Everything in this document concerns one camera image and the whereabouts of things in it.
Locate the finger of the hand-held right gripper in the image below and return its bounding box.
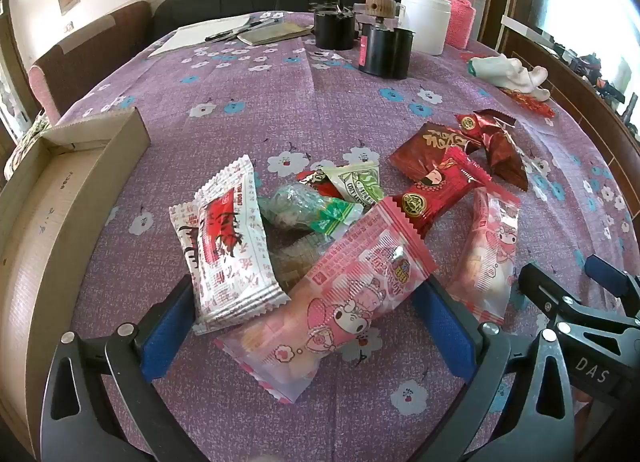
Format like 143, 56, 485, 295
517, 263, 640, 332
584, 254, 640, 318

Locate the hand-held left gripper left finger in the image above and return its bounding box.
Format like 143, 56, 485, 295
40, 274, 211, 462

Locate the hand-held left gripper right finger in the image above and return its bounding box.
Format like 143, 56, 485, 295
410, 277, 591, 462

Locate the slim pink cartoon snack packet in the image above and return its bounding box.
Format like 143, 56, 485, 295
445, 186, 522, 328

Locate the large pink cartoon snack packet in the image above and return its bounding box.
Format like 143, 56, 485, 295
214, 196, 441, 404

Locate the white and red snack packet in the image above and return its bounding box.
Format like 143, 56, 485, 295
169, 154, 292, 336

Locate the red doll print snack packet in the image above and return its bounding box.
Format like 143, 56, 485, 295
389, 146, 493, 241

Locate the cardboard box tray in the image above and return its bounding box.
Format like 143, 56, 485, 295
0, 107, 152, 443

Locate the clear green candy wrapper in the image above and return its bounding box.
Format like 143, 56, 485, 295
257, 183, 365, 238

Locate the dark red gold-lettered packet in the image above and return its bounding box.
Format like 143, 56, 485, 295
389, 122, 483, 178

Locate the dark red foil packet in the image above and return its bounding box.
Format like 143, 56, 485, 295
455, 108, 530, 192

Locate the green and white snack packet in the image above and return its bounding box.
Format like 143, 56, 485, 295
320, 162, 386, 204

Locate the red tassel ornament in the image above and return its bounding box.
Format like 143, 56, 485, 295
502, 88, 556, 118

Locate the small red snack packet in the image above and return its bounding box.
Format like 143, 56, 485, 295
296, 169, 346, 200

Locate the patterned blanket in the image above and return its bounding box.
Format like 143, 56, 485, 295
2, 112, 48, 180

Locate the purple floral tablecloth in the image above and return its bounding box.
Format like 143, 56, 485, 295
65, 9, 640, 462

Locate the black jar with red label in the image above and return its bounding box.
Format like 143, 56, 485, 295
354, 0, 417, 79

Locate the brown armchair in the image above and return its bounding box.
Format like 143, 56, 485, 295
27, 0, 153, 125

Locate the pink thermos bottle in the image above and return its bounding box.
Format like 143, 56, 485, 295
437, 0, 477, 49

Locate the white plastic jar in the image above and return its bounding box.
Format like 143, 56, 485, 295
400, 0, 452, 55

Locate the white paper sheet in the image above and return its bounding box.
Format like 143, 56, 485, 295
148, 13, 253, 59

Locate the black pen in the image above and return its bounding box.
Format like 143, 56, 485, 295
204, 18, 282, 43

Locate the tan notebook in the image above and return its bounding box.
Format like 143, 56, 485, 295
236, 22, 314, 47

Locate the black jar with wooden knob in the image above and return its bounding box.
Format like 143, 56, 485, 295
312, 0, 357, 50

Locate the black sofa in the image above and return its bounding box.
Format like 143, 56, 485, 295
152, 0, 451, 43

